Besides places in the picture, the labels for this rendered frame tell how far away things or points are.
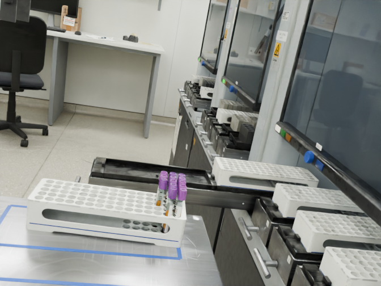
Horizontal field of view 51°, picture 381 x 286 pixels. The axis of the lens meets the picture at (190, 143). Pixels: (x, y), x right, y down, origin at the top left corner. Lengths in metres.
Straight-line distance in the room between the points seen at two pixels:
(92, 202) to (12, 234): 0.15
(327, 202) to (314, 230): 0.20
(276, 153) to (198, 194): 0.31
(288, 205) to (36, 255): 0.60
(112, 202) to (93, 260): 0.13
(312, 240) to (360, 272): 0.14
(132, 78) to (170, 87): 0.44
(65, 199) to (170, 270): 0.24
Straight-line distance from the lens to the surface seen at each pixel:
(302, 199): 1.06
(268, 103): 1.40
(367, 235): 0.99
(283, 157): 1.29
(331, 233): 0.92
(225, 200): 1.13
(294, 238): 0.96
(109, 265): 0.73
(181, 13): 4.58
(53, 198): 0.80
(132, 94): 4.66
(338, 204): 1.10
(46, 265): 0.73
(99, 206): 0.79
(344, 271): 0.80
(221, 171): 1.12
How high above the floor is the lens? 1.25
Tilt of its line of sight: 17 degrees down
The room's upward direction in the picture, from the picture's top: 11 degrees clockwise
